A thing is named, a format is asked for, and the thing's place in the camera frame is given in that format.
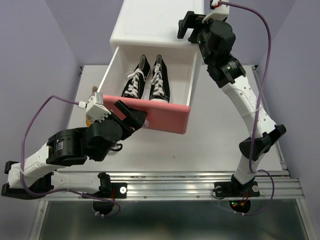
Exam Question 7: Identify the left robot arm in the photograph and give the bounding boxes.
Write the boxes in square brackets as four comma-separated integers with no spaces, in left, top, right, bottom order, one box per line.
[1,97,148,200]

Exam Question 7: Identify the orange canvas sneaker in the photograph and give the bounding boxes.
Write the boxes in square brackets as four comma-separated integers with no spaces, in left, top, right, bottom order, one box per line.
[85,114,124,155]
[91,86,98,94]

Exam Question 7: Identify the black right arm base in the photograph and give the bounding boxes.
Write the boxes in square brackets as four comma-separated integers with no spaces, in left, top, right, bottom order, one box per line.
[211,177,261,214]

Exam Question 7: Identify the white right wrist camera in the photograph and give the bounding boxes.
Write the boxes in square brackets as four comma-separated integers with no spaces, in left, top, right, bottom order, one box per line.
[202,0,230,23]

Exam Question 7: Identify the white shoe cabinet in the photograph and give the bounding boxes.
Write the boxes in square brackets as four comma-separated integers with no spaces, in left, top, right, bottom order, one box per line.
[105,0,205,83]

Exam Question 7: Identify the orange canvas sneaker far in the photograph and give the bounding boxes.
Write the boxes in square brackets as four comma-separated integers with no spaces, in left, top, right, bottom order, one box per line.
[91,86,98,94]

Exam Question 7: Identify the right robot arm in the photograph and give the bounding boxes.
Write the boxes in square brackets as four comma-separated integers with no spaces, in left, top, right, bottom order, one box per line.
[177,11,287,195]

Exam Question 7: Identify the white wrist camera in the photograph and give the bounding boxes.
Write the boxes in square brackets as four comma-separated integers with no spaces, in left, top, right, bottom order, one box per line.
[202,0,230,23]
[77,92,112,126]

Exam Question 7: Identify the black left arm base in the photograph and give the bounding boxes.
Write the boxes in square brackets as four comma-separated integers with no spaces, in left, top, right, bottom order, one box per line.
[82,172,128,218]

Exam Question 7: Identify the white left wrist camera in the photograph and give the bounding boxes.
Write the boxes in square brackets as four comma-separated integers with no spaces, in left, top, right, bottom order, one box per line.
[77,92,112,126]

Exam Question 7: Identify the black canvas sneaker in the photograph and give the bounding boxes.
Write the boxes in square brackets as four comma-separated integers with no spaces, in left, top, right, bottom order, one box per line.
[120,54,151,99]
[149,54,171,103]

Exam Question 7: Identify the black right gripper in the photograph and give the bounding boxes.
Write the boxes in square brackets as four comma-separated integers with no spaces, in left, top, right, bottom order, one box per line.
[175,13,213,66]

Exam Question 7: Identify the orange canvas sneaker near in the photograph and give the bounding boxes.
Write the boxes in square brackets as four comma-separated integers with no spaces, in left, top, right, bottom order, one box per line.
[85,114,124,155]

